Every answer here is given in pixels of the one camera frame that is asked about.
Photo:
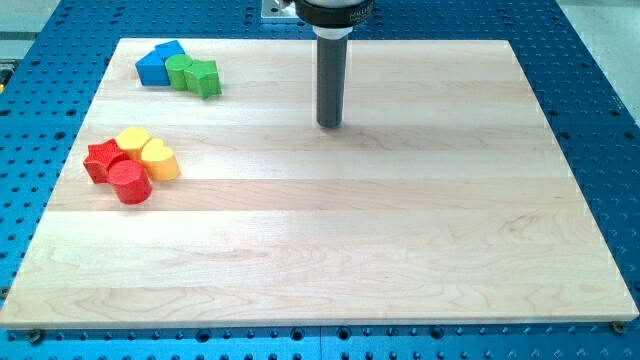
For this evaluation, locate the black robot arm flange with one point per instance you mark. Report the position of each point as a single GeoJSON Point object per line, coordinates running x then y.
{"type": "Point", "coordinates": [333, 15]}

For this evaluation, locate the green star block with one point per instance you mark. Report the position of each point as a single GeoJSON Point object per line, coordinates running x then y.
{"type": "Point", "coordinates": [202, 78]}

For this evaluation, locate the red star block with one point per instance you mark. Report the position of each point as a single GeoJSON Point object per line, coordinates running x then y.
{"type": "Point", "coordinates": [101, 157]}

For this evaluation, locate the light wooden board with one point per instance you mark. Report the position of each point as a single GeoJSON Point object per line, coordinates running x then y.
{"type": "Point", "coordinates": [444, 198]}

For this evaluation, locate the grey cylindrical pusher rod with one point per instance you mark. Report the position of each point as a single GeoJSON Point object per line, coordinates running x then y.
{"type": "Point", "coordinates": [331, 59]}

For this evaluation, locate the yellow heart block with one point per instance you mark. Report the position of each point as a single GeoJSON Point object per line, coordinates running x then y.
{"type": "Point", "coordinates": [159, 160]}

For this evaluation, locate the green cylinder block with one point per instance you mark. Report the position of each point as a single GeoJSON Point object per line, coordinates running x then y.
{"type": "Point", "coordinates": [175, 66]}

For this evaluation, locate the red cylinder block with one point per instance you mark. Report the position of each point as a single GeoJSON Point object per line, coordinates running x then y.
{"type": "Point", "coordinates": [129, 180]}

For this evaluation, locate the yellow hexagon block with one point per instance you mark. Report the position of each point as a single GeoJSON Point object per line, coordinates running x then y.
{"type": "Point", "coordinates": [132, 140]}

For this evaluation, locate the blue pentagon block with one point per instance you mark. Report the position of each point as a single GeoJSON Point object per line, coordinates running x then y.
{"type": "Point", "coordinates": [168, 49]}

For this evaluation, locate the blue perforated metal table plate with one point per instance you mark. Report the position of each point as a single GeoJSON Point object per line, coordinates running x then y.
{"type": "Point", "coordinates": [52, 88]}

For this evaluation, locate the left board corner screw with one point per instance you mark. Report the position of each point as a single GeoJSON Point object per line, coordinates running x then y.
{"type": "Point", "coordinates": [35, 336]}

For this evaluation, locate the board corner screw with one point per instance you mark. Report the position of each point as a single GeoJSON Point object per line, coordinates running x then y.
{"type": "Point", "coordinates": [35, 336]}
{"type": "Point", "coordinates": [618, 327]}

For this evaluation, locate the right board corner screw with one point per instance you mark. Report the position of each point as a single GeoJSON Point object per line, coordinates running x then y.
{"type": "Point", "coordinates": [618, 327]}

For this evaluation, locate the silver metal mounting bracket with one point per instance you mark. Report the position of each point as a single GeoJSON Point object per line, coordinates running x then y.
{"type": "Point", "coordinates": [278, 10]}

